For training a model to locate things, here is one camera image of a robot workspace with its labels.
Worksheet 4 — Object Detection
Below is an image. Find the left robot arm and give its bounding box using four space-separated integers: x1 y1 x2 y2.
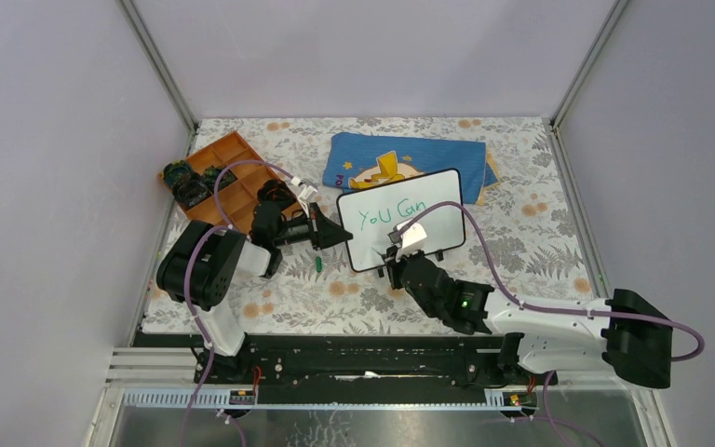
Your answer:
155 200 353 383

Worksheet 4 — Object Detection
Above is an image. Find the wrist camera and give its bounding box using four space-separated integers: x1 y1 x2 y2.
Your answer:
388 220 427 261
290 176 318 216

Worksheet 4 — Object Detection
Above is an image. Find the dark rolled fabric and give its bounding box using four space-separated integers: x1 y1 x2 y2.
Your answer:
160 160 211 210
203 166 236 192
257 179 296 210

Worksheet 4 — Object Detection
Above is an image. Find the dark rolled fabric left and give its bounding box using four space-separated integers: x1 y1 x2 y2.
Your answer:
160 160 211 210

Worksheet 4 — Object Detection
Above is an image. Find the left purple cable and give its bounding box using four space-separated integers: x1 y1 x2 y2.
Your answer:
178 160 297 447

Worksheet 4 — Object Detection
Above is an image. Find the floral table cloth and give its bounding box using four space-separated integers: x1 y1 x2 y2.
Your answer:
147 116 593 337

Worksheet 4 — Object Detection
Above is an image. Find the purple cable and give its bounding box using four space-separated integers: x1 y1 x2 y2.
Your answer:
397 200 706 363
178 160 297 447

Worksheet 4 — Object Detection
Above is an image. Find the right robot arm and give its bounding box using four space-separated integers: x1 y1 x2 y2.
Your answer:
382 247 673 389

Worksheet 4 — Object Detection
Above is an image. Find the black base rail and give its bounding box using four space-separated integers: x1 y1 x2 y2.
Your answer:
166 332 612 409

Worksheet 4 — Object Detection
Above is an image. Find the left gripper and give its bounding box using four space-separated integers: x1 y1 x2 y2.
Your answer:
272 202 353 251

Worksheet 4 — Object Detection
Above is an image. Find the dark rolled fabric middle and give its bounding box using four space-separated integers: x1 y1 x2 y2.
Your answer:
203 166 236 192

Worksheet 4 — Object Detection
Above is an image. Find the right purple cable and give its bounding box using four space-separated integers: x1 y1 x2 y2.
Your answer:
397 200 706 363

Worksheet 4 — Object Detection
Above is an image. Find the dark rolled fabric right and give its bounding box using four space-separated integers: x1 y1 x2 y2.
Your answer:
257 179 296 210

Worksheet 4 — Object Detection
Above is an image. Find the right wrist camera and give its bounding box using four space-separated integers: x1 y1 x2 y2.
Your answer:
388 220 427 261

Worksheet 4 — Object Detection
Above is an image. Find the blue cartoon cloth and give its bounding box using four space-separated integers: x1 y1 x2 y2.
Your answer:
323 132 499 204

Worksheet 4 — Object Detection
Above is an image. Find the orange compartment tray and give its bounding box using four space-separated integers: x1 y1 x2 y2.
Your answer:
157 132 302 233

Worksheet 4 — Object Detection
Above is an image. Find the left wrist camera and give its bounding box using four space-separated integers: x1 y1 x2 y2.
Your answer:
290 176 318 216

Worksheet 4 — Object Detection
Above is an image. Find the small whiteboard black frame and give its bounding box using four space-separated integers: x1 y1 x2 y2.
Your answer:
336 169 465 272

